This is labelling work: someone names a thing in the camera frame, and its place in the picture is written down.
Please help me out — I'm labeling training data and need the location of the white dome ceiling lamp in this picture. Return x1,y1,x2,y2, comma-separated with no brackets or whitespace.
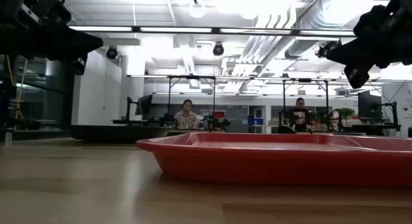
188,3,207,19

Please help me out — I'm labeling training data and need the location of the red plastic tray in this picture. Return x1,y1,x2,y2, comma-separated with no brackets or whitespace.
135,132,412,188

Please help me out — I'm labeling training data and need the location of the black aluminium table frame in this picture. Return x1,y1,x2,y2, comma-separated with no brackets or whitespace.
0,129,70,141

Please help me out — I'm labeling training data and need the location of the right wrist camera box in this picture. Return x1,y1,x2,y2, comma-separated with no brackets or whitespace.
343,65,370,89

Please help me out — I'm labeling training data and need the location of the seated person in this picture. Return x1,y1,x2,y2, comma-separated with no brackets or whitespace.
288,97,312,133
173,99,200,130

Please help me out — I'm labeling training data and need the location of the small grey post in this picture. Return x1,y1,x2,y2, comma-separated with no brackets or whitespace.
4,127,14,146

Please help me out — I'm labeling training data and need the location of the large black monitor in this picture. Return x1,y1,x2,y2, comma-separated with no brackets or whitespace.
357,90,383,120

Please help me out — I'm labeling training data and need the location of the black station frame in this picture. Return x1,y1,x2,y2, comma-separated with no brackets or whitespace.
282,78,330,132
167,75,217,132

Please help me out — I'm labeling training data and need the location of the black background desk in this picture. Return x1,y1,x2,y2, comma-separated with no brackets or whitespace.
111,118,152,127
350,122,402,135

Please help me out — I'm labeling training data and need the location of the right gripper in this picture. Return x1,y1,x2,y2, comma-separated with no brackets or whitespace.
324,0,412,70

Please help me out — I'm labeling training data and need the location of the black overhead light bar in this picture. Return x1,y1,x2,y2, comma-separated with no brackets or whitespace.
68,25,357,37

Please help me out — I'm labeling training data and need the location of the yellow cable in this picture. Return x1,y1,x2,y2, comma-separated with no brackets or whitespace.
5,55,29,120

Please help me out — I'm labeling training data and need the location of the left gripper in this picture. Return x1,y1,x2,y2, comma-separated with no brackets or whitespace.
0,0,104,61

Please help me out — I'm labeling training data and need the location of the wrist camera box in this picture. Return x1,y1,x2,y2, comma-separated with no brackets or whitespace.
343,65,370,89
71,55,88,76

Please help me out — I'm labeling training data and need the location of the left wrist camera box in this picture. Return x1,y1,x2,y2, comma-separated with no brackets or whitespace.
71,55,88,76

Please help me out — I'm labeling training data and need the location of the green potted plant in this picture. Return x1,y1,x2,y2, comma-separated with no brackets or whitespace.
337,107,355,125

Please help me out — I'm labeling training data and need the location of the black monitor on arm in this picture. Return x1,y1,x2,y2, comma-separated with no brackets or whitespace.
126,94,154,121

